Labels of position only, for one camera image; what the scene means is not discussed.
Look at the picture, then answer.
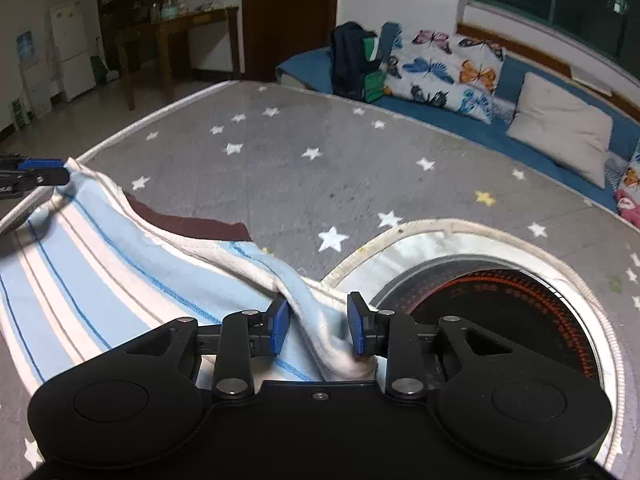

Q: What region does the blue white striped garment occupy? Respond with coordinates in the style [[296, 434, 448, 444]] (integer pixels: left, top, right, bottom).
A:
[[1, 160, 376, 392]]

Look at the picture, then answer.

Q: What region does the dark maroon cloth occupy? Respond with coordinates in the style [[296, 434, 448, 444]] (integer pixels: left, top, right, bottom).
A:
[[125, 193, 252, 242]]

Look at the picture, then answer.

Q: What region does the white refrigerator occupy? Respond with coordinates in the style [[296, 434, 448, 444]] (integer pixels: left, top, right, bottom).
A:
[[49, 0, 96, 102]]

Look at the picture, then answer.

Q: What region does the black round induction cooktop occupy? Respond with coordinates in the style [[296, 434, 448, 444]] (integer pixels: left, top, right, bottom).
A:
[[373, 256, 602, 382]]

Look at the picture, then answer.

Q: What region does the grey star pattern tablecloth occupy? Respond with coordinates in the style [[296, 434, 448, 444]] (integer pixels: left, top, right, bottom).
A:
[[1, 81, 639, 479]]

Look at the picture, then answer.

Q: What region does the brown wooden desk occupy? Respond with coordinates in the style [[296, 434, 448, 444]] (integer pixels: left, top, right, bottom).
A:
[[116, 5, 242, 112]]

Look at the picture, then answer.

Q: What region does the teal kettle on desk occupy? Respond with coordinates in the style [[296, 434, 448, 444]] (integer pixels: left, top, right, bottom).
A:
[[160, 0, 180, 21]]

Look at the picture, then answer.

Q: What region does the dark navy green bag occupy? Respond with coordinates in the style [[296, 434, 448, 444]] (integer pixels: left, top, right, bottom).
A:
[[330, 22, 385, 103]]

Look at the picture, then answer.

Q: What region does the blue bench mattress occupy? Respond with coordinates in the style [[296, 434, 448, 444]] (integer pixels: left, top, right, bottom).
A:
[[276, 48, 639, 211]]

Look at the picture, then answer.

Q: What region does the butterfly print pillow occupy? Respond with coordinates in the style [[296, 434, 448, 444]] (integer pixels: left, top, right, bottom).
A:
[[384, 29, 506, 125]]

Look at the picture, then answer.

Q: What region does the plain beige pillow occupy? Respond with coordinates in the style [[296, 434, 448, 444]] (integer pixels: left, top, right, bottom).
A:
[[506, 72, 613, 188]]

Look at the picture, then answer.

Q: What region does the dark wooden door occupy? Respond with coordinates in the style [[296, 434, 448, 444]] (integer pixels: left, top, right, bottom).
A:
[[242, 0, 337, 81]]

